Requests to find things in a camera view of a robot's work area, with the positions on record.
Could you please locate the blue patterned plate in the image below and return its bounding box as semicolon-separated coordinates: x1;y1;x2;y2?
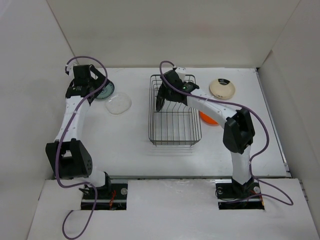
96;81;115;100

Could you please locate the black plate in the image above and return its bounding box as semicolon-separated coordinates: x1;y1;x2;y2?
155;85;166;112

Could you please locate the clear glass plate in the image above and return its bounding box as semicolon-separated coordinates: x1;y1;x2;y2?
105;92;132;115

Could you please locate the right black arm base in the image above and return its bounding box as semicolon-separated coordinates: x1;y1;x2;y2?
215;179;265;210

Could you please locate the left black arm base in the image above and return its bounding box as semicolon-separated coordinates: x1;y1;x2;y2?
79;179;128;211

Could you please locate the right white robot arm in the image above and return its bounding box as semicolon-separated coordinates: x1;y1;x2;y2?
159;68;255;197

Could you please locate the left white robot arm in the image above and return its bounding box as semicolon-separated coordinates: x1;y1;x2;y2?
45;65;112;199

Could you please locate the orange plate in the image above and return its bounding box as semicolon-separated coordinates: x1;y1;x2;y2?
199;111;219;126

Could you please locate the cream plate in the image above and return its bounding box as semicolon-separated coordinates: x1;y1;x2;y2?
209;78;236;100

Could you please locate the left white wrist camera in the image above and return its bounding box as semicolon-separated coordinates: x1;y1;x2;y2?
64;62;77;75

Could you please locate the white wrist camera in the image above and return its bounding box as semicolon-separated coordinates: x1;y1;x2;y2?
64;62;77;75
173;66;186;81

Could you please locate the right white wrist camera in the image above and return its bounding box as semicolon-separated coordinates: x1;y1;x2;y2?
173;66;186;81

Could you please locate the grey wire dish rack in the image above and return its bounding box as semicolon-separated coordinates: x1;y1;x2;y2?
148;74;202;146

